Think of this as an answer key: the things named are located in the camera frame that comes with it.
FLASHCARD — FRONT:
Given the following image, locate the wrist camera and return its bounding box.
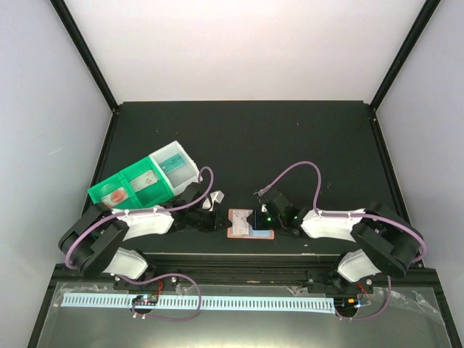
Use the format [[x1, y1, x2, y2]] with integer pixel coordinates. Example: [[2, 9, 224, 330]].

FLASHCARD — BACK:
[[202, 190, 225, 212], [254, 185, 272, 197]]

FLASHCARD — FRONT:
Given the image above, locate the red circle card in bin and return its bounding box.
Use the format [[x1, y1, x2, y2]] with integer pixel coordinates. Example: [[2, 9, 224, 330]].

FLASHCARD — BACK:
[[101, 187, 128, 208]]

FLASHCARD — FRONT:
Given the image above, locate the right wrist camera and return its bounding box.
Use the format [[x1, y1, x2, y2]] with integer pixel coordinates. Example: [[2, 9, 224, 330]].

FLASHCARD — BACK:
[[254, 185, 272, 197]]

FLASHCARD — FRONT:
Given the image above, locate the black frame post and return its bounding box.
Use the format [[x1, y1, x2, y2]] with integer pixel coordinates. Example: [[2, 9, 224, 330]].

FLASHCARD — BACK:
[[49, 0, 119, 112], [370, 0, 441, 112]]

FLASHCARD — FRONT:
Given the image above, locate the small circuit board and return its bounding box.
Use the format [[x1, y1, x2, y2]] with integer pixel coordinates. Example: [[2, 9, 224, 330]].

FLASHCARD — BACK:
[[132, 294, 158, 306]]

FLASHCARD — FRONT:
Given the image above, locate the pink leather card holder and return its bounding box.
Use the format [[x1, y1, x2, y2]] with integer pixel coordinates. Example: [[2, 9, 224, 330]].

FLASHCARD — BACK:
[[227, 209, 275, 240]]

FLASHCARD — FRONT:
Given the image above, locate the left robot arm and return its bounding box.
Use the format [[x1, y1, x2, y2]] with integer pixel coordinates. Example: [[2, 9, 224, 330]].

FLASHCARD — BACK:
[[58, 182, 232, 289]]

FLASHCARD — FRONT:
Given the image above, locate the teal card in bin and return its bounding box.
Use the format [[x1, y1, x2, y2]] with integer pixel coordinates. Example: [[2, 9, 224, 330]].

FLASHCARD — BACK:
[[159, 154, 191, 175]]

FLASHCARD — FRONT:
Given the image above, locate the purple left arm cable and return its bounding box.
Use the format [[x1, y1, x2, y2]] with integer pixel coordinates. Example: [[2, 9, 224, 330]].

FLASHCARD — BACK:
[[65, 166, 215, 322]]

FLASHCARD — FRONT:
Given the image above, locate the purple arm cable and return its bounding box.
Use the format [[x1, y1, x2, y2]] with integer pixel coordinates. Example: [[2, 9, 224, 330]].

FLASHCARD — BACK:
[[65, 166, 215, 322], [259, 162, 427, 322]]

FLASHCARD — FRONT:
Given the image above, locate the flower card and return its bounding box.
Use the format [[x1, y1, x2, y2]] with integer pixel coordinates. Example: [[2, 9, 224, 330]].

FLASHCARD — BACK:
[[231, 210, 252, 236]]

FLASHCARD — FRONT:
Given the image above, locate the green plastic bin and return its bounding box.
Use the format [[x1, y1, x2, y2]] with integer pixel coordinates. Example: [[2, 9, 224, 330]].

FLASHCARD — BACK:
[[88, 157, 173, 210]]

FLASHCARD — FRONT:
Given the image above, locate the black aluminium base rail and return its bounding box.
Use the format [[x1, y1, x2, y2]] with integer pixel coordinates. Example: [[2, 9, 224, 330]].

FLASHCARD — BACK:
[[46, 252, 439, 294]]

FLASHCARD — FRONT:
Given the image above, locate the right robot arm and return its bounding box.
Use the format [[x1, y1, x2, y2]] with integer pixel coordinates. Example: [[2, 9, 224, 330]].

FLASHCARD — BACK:
[[245, 189, 426, 294]]

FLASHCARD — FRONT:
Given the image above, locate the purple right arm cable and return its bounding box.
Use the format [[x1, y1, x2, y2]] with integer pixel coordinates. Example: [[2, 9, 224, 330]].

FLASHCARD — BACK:
[[259, 162, 427, 322]]

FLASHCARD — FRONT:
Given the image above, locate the white plastic bin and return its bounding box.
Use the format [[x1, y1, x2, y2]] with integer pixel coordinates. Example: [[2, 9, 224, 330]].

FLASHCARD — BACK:
[[149, 141, 199, 196]]

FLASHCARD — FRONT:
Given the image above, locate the right black frame post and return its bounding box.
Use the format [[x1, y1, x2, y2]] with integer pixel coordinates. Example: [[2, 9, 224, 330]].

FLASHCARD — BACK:
[[370, 0, 441, 112]]

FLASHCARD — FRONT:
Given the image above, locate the left black frame post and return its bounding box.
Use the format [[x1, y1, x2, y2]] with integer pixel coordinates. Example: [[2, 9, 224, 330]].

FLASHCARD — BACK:
[[49, 0, 119, 112]]

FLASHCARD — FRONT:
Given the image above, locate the white slotted cable duct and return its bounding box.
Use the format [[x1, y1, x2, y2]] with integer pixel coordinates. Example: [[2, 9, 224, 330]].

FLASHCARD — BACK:
[[60, 293, 336, 314]]

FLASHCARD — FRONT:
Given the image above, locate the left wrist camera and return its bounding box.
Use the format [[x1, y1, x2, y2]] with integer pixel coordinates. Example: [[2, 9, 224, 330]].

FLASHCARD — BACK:
[[202, 190, 225, 212]]

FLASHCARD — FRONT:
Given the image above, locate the grey card in bin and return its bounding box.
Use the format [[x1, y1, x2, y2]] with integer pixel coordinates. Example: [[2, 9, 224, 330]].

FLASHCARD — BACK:
[[130, 170, 158, 192]]

